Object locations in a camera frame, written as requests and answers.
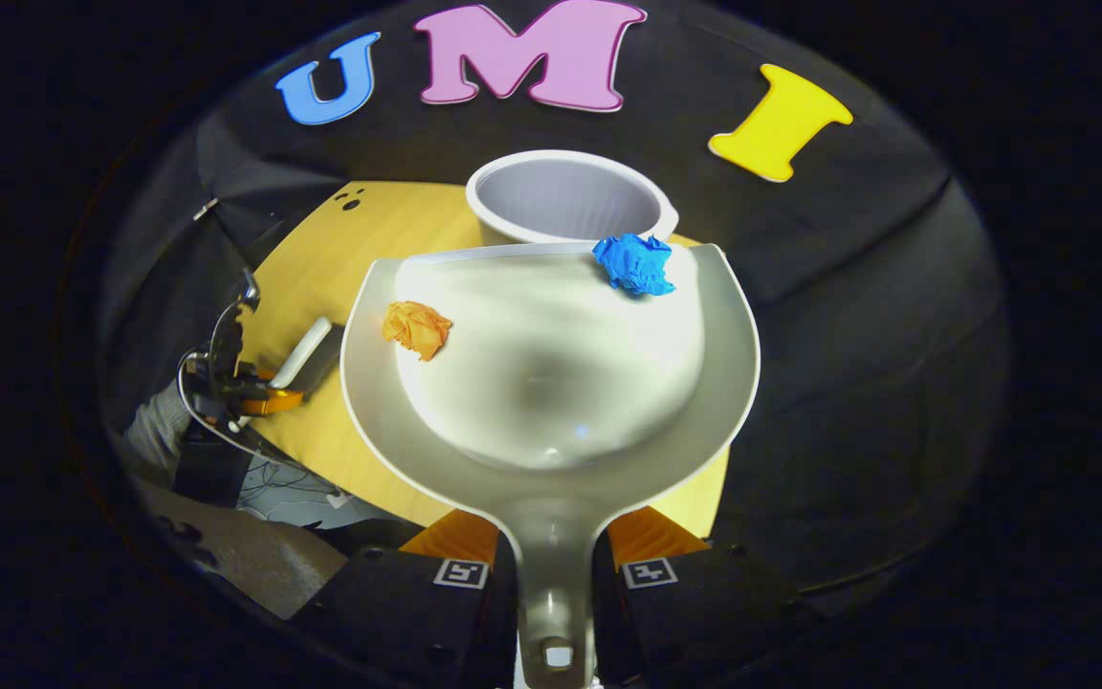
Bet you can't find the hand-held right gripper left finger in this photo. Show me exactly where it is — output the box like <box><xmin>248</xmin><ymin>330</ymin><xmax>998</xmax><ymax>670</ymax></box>
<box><xmin>298</xmin><ymin>507</ymin><xmax>519</xmax><ymax>689</ymax></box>

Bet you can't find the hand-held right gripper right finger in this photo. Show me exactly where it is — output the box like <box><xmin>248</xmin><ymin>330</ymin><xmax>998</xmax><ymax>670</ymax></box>
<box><xmin>592</xmin><ymin>505</ymin><xmax>801</xmax><ymax>689</ymax></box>

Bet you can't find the small grey broom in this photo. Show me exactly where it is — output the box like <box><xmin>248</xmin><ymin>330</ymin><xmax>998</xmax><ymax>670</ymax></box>
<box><xmin>269</xmin><ymin>317</ymin><xmax>346</xmax><ymax>403</ymax></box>

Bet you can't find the orange paper trash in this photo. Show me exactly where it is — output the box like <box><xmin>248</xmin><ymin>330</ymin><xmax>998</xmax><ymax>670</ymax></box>
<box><xmin>382</xmin><ymin>300</ymin><xmax>453</xmax><ymax>362</ymax></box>

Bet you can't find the grey plastic dustpan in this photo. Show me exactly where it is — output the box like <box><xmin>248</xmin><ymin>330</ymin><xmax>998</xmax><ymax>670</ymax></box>
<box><xmin>341</xmin><ymin>241</ymin><xmax>762</xmax><ymax>689</ymax></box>

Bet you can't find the white ribbed garbage bin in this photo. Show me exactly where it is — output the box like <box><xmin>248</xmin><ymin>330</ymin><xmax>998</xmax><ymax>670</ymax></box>
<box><xmin>465</xmin><ymin>149</ymin><xmax>679</xmax><ymax>247</ymax></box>

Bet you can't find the blue paper trash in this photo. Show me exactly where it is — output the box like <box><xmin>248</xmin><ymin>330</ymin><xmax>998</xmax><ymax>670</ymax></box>
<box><xmin>592</xmin><ymin>233</ymin><xmax>676</xmax><ymax>298</ymax></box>

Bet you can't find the person's leg in beige trousers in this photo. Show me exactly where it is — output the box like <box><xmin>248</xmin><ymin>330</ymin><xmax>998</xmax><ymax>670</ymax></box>
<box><xmin>130</xmin><ymin>477</ymin><xmax>351</xmax><ymax>619</ymax></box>

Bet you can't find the black backdrop cloth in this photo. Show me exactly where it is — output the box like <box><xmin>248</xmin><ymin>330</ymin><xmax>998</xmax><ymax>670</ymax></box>
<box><xmin>97</xmin><ymin>0</ymin><xmax>1007</xmax><ymax>599</ymax></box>

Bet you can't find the thin gripper cable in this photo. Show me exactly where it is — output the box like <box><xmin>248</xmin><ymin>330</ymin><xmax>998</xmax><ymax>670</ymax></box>
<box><xmin>176</xmin><ymin>349</ymin><xmax>308</xmax><ymax>472</ymax></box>

